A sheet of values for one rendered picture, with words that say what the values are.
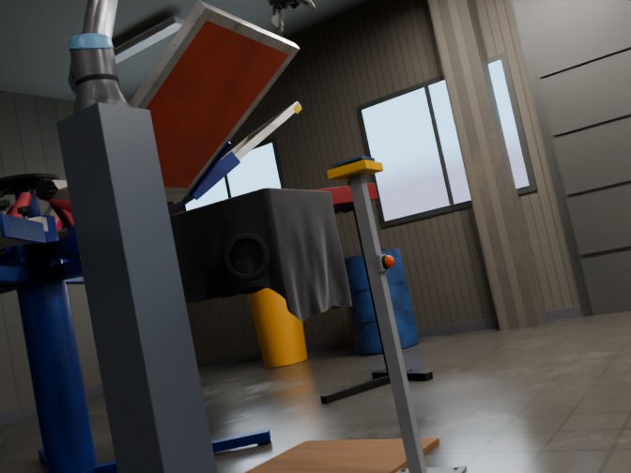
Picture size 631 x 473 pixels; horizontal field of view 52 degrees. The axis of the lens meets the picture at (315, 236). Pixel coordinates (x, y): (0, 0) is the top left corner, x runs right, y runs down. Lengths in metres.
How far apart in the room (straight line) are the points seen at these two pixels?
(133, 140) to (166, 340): 0.54
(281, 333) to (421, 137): 2.02
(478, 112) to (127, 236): 3.83
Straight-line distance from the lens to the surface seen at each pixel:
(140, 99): 2.26
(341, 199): 3.43
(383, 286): 1.93
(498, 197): 5.10
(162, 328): 1.77
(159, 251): 1.80
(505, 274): 5.12
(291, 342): 5.58
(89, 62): 1.92
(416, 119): 5.60
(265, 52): 2.48
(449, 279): 5.51
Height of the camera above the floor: 0.63
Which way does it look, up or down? 4 degrees up
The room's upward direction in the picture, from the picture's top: 11 degrees counter-clockwise
